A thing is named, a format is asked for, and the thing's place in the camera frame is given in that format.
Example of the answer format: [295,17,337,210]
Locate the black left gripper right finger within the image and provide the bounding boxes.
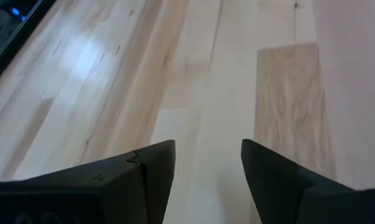
[240,138,375,224]

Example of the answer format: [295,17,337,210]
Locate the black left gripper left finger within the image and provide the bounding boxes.
[0,139,176,224]

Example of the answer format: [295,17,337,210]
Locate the dark device with blue light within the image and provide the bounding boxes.
[0,0,57,93]

